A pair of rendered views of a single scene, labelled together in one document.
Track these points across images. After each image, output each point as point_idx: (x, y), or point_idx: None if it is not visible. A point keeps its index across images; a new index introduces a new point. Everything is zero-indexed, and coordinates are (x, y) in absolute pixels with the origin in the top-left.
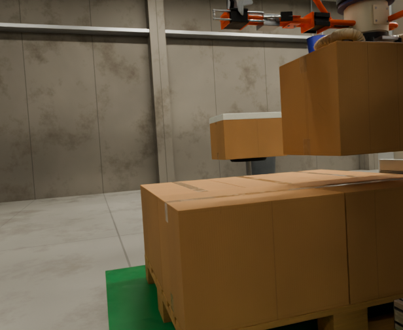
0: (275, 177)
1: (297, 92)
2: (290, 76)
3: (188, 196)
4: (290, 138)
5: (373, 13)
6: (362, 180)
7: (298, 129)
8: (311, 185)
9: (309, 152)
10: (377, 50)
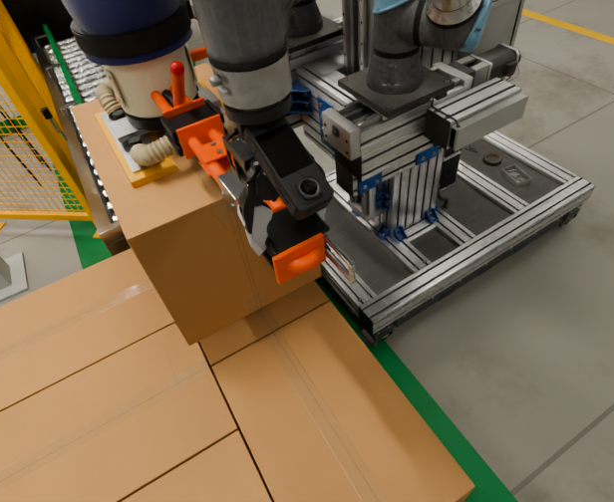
0: (76, 393)
1: (216, 255)
2: (185, 241)
3: None
4: (206, 318)
5: (192, 64)
6: None
7: (229, 297)
8: (249, 332)
9: (262, 305)
10: None
